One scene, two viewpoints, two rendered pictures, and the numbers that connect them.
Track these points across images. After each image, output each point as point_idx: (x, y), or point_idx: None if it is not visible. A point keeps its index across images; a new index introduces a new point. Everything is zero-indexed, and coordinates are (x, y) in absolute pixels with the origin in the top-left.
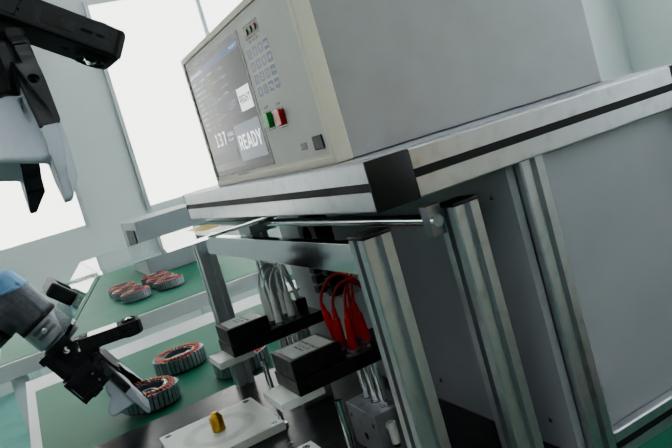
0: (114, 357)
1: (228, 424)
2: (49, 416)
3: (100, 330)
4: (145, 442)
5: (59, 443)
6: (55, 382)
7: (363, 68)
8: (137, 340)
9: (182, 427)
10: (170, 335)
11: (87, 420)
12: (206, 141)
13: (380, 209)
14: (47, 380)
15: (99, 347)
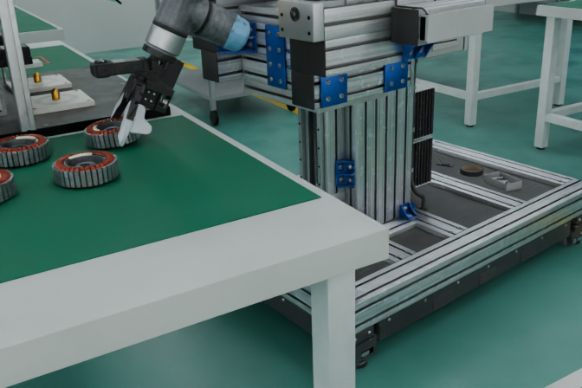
0: (129, 93)
1: (49, 100)
2: (236, 154)
3: (126, 59)
4: (106, 107)
5: (192, 130)
6: (302, 209)
7: None
8: (197, 282)
9: (79, 102)
10: (117, 268)
11: (179, 143)
12: None
13: None
14: (331, 218)
15: (133, 74)
